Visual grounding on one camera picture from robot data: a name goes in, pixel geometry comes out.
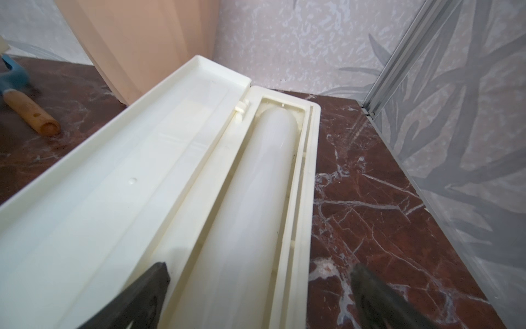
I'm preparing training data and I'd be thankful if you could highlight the blue garden hand rake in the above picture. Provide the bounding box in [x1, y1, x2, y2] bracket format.
[1, 55, 61, 137]

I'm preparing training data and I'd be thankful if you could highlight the potted artificial flower plant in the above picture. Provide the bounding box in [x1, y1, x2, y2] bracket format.
[56, 0, 221, 105]

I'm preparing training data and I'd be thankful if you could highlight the cream wrap dispenser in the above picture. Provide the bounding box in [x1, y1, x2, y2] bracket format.
[1, 56, 321, 328]

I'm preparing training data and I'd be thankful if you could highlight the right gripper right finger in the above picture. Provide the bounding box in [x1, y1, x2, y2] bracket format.
[350, 263, 437, 328]

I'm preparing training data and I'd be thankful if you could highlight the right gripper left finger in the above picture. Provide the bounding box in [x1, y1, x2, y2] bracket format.
[80, 262, 171, 328]

